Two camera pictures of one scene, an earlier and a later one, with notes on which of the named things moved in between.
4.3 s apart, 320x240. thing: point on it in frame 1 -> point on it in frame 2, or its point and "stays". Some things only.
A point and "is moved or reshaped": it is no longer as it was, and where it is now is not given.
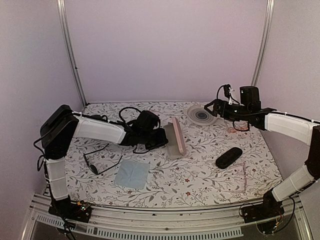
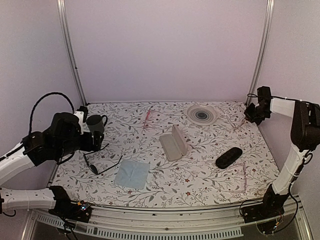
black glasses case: x=229 y=157 stays
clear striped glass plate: x=198 y=115 stays
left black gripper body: x=152 y=141 -> x=69 y=146
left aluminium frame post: x=61 y=5 stays
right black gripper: x=218 y=102 -> x=248 y=115
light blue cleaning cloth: x=132 y=174 stays
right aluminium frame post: x=269 y=10 stays
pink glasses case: x=175 y=144 is moved or reshaped
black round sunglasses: x=93 y=167 stays
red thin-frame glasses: x=153 y=110 -> x=147 y=116
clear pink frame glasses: x=245 y=180 stays
